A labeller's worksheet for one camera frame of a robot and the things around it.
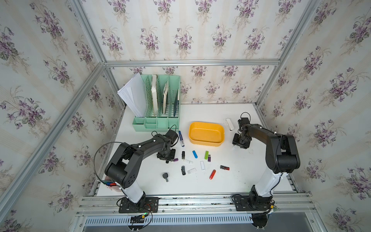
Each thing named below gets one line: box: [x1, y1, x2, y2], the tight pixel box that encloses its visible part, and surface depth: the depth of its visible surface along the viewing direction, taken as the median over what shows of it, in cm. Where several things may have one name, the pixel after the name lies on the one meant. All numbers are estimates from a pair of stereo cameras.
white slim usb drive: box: [199, 160, 206, 171], surface depth 88 cm
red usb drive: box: [209, 169, 216, 180], surface depth 85 cm
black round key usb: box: [162, 172, 169, 183], surface depth 82 cm
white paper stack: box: [116, 72, 148, 118], surface depth 98 cm
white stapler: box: [225, 117, 235, 131], surface depth 106 cm
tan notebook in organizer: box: [163, 81, 169, 115], surface depth 103 cm
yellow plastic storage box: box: [188, 121, 225, 147], surface depth 103 cm
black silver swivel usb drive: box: [181, 165, 186, 176], surface depth 87 cm
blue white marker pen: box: [178, 130, 186, 147], surface depth 100 cm
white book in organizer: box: [151, 74, 159, 116], surface depth 100 cm
